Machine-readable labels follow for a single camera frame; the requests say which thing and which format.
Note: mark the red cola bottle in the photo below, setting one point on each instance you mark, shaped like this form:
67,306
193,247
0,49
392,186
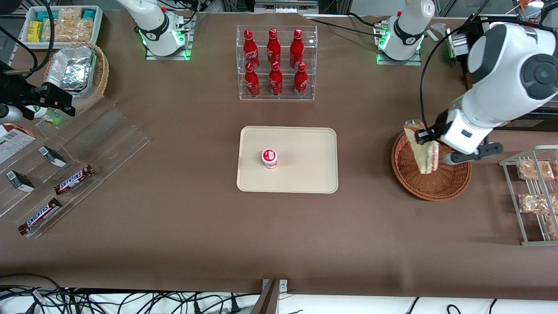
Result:
300,83
250,50
297,49
252,83
275,82
273,48

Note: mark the clear cracker pack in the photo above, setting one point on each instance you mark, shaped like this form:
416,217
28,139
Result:
67,30
69,14

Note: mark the teal snack pack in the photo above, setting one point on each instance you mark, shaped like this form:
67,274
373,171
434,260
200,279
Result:
89,14
47,16

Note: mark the dark camera mount post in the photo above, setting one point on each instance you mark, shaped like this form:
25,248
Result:
267,301

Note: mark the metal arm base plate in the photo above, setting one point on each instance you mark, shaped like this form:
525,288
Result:
185,48
383,59

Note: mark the triangle sandwich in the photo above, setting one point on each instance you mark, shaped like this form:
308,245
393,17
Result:
418,157

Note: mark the silver metal bracket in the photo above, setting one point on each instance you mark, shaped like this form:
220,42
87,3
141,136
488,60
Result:
283,284

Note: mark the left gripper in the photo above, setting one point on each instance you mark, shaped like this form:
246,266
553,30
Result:
440,121

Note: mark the Snickers chocolate bar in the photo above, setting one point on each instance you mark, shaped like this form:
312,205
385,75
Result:
74,179
40,216

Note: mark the clear bagged pastry pack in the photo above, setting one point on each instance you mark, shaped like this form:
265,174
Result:
536,203
535,170
555,168
552,226

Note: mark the clear acrylic bottle rack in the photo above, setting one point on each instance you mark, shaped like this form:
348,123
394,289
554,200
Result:
314,56

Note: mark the yellow snack pack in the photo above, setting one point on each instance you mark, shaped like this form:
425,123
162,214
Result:
35,31

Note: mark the red white yogurt cup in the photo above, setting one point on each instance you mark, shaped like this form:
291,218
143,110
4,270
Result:
269,158

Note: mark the silver foil tray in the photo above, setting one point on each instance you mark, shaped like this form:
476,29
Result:
69,69

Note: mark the cream plastic serving tray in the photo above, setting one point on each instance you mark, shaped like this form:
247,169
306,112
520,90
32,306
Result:
301,174

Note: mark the tall light wicker basket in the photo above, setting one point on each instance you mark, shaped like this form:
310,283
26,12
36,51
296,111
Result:
101,72

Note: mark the small clear plastic wrapper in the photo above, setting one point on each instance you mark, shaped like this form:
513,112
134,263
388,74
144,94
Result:
439,29

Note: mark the black countertop appliance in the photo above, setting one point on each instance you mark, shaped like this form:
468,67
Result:
547,114

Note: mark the round brown wicker basket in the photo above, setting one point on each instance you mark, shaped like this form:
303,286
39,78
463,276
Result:
436,188

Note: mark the small black carton box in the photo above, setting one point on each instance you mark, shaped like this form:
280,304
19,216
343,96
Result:
19,181
52,156

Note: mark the white red barcode box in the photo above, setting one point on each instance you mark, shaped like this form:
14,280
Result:
13,144

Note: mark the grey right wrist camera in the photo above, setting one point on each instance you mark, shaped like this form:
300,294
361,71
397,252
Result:
9,114

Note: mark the white plastic bin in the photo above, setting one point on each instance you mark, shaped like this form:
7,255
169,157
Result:
98,26

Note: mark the clear acrylic stepped stand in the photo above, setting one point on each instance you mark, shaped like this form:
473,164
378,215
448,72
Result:
109,139

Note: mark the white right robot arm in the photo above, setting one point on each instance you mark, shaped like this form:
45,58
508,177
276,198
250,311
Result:
152,26

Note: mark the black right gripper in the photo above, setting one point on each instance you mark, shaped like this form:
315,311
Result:
17,94

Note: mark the green white plastic bottle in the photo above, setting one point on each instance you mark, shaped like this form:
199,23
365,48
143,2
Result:
47,116

